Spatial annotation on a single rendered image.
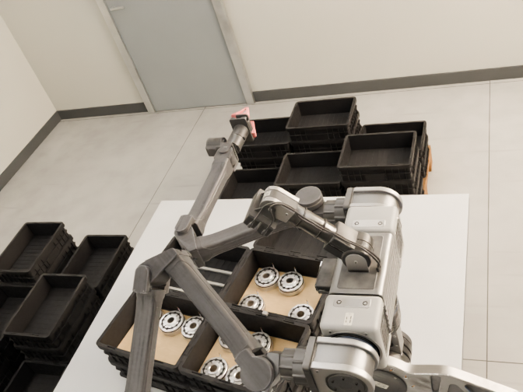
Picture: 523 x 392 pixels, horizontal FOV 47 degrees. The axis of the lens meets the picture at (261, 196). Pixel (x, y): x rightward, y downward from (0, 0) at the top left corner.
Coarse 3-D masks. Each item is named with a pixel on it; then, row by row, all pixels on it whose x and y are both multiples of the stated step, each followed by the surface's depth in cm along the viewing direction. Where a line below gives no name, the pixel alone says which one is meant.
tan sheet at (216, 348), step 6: (270, 336) 222; (216, 342) 227; (276, 342) 219; (282, 342) 218; (288, 342) 218; (294, 342) 217; (216, 348) 225; (222, 348) 224; (276, 348) 217; (282, 348) 216; (210, 354) 223; (216, 354) 223; (222, 354) 222; (228, 354) 221; (228, 360) 219; (198, 372) 219
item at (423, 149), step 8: (368, 128) 386; (376, 128) 384; (384, 128) 382; (392, 128) 381; (400, 128) 379; (408, 128) 377; (416, 128) 376; (424, 128) 365; (416, 136) 378; (424, 136) 361; (416, 144) 373; (424, 144) 364; (424, 152) 362; (424, 160) 359; (424, 168) 364; (424, 176) 365
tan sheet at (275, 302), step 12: (252, 288) 243; (276, 288) 239; (312, 288) 234; (264, 300) 236; (276, 300) 234; (288, 300) 233; (300, 300) 231; (312, 300) 229; (276, 312) 230; (288, 312) 228
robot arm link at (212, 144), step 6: (210, 138) 212; (216, 138) 211; (222, 138) 211; (210, 144) 211; (216, 144) 210; (222, 144) 206; (228, 144) 205; (210, 150) 210; (216, 150) 209; (222, 150) 203; (228, 150) 203; (234, 150) 207
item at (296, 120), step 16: (352, 96) 374; (304, 112) 390; (320, 112) 387; (336, 112) 384; (352, 112) 361; (288, 128) 367; (304, 128) 363; (320, 128) 360; (336, 128) 358; (352, 128) 364; (304, 144) 372; (320, 144) 368; (336, 144) 366
